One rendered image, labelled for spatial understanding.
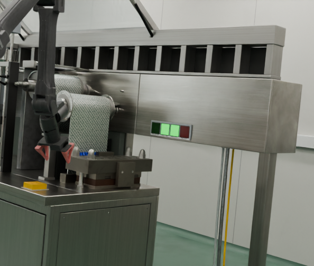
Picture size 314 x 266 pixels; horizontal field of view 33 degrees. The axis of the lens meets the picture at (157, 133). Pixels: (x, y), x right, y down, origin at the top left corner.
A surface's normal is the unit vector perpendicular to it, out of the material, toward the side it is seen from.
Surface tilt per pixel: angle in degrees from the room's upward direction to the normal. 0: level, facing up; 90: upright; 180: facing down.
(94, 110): 90
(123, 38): 90
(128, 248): 90
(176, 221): 90
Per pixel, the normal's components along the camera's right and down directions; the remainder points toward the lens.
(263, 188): -0.69, -0.02
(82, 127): 0.72, 0.10
